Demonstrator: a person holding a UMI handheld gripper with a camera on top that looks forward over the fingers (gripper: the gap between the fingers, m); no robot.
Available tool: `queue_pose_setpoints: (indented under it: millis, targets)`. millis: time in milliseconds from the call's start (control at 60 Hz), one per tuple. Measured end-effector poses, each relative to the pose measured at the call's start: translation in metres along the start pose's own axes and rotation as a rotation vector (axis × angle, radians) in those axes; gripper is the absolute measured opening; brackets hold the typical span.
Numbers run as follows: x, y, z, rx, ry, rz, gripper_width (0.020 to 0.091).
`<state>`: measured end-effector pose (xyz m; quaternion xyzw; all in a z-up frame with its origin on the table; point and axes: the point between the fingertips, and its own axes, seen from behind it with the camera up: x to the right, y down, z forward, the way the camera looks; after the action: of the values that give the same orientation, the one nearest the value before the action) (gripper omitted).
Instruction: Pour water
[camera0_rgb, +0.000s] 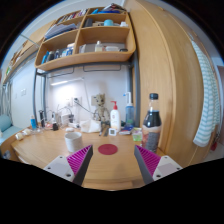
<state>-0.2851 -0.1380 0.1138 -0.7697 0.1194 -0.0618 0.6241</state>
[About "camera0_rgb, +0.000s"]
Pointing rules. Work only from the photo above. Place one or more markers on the green snack packet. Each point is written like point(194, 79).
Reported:
point(137, 134)

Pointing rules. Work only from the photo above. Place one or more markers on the white crumpled tissue pack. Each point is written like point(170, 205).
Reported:
point(90, 126)

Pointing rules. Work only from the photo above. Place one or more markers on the small white digital clock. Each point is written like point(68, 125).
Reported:
point(112, 132)

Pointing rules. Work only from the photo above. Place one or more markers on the teal cushion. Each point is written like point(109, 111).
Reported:
point(4, 122)

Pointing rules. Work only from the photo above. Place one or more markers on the brown tree figurine toy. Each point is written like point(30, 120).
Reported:
point(101, 106)

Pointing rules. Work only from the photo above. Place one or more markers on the dark drink plastic bottle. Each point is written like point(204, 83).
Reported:
point(152, 125)

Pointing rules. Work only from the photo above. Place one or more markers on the white red pump lotion bottle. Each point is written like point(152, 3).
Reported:
point(115, 120)

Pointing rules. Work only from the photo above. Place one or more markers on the flat round red coaster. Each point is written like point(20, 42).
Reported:
point(107, 149)

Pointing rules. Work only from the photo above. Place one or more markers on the clear blue pump bottle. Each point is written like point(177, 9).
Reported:
point(129, 113)

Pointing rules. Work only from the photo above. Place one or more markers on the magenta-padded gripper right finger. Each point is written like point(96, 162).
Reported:
point(163, 166)

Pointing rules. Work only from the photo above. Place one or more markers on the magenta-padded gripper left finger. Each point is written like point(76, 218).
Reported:
point(60, 166)

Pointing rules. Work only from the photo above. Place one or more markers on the grey metal shelf frame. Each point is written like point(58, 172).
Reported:
point(136, 93)

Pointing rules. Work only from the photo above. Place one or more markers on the wooden wall shelf unit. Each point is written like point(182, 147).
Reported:
point(100, 35)

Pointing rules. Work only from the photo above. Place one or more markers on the green white striped towel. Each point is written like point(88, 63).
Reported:
point(206, 100)

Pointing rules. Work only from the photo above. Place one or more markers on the speckled white ceramic cup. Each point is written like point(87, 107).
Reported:
point(73, 141)

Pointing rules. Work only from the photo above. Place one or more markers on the white LED light bar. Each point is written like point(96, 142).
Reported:
point(63, 82)

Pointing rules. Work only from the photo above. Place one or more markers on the wooden wardrobe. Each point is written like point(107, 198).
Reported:
point(173, 83)

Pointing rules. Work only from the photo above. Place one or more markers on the small blue bottle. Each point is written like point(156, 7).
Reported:
point(33, 122)

